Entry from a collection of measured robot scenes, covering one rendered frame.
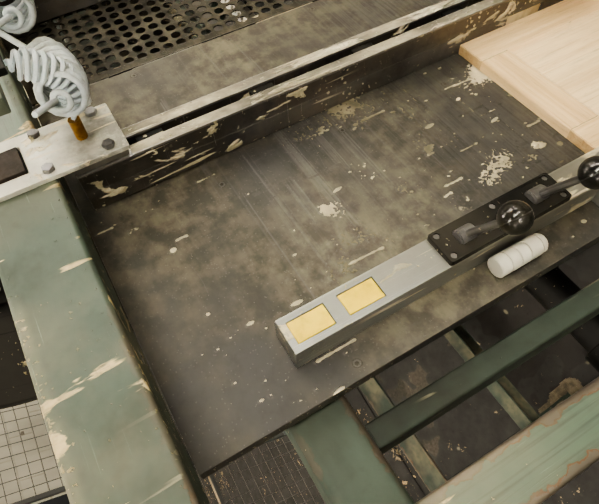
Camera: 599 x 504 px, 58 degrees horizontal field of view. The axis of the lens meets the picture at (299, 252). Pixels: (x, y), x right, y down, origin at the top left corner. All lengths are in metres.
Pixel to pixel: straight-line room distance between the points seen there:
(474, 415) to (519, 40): 1.83
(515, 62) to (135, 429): 0.82
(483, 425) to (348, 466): 1.95
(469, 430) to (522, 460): 2.03
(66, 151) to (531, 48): 0.77
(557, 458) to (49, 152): 0.69
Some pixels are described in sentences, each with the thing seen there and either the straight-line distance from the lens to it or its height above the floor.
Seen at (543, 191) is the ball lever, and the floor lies 1.40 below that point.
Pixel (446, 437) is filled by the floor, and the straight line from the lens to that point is 2.71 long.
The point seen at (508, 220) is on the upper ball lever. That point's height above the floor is 1.56.
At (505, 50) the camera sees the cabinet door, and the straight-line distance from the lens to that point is 1.05.
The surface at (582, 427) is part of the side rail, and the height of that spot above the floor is 1.54.
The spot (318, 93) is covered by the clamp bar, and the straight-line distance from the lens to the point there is 0.88.
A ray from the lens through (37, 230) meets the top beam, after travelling 0.71.
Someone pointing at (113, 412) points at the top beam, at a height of 1.89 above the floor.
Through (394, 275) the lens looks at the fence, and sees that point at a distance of 0.66.
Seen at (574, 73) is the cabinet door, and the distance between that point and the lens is 1.04.
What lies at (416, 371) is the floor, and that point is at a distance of 2.70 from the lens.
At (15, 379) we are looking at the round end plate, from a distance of 1.19.
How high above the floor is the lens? 2.09
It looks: 41 degrees down
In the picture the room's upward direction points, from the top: 95 degrees counter-clockwise
